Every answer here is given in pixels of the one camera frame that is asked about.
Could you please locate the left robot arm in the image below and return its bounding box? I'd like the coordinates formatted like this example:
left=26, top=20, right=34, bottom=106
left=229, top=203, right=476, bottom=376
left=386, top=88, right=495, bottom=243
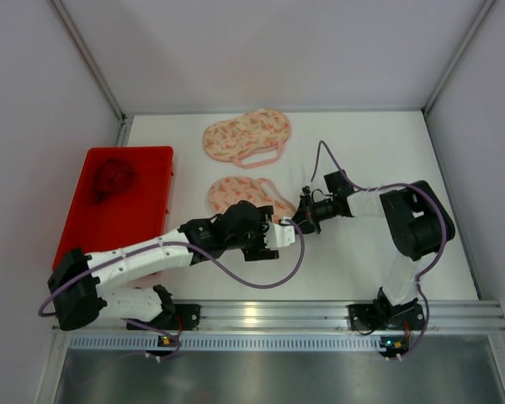
left=48, top=201, right=295, bottom=331

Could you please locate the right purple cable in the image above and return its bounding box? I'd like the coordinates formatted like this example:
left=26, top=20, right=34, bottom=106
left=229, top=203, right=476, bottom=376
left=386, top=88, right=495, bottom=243
left=309, top=141, right=449, bottom=359

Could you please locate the purple cable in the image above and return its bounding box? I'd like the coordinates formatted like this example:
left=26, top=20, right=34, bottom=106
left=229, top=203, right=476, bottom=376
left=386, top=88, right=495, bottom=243
left=37, top=218, right=307, bottom=359
left=309, top=141, right=449, bottom=359

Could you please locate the red plastic bin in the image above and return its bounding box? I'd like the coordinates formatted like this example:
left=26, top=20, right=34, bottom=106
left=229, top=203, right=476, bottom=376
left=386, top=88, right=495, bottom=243
left=52, top=146, right=174, bottom=269

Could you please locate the left aluminium frame post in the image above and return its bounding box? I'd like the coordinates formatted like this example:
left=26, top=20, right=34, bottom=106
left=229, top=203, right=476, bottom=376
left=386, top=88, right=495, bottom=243
left=47, top=0, right=126, bottom=123

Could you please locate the aluminium front rail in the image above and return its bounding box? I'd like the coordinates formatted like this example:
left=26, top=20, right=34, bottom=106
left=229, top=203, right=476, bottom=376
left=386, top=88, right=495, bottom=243
left=52, top=299, right=505, bottom=333

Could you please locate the perforated cable duct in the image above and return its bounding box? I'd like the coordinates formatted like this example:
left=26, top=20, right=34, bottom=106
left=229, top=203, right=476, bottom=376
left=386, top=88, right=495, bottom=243
left=69, top=333, right=406, bottom=352

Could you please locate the aluminium frame post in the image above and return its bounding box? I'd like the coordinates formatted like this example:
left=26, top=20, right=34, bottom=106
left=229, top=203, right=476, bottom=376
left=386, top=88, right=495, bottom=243
left=47, top=0, right=126, bottom=123
left=421, top=0, right=499, bottom=119

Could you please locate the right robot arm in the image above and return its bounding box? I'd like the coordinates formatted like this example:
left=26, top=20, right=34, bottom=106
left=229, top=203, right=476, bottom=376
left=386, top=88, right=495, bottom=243
left=293, top=172, right=455, bottom=335

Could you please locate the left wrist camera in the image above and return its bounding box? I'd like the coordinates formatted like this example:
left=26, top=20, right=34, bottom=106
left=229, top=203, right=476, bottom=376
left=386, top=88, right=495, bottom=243
left=264, top=217, right=296, bottom=249

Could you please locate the right aluminium frame post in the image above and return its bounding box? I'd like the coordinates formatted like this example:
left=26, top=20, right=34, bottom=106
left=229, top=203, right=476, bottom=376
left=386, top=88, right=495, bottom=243
left=421, top=0, right=499, bottom=119

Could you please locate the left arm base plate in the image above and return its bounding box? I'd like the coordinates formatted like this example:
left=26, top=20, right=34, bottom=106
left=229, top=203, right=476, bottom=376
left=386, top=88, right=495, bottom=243
left=137, top=303, right=201, bottom=331

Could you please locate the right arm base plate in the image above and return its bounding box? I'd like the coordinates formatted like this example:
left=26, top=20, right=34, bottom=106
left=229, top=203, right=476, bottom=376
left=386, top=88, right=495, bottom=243
left=348, top=300, right=425, bottom=335

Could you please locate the dark red bra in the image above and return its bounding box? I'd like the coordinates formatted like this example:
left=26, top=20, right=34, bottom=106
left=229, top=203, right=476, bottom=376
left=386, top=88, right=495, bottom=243
left=91, top=157, right=136, bottom=205

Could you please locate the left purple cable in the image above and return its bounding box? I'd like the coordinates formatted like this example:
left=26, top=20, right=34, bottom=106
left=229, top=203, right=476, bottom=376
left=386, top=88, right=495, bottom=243
left=37, top=218, right=307, bottom=359

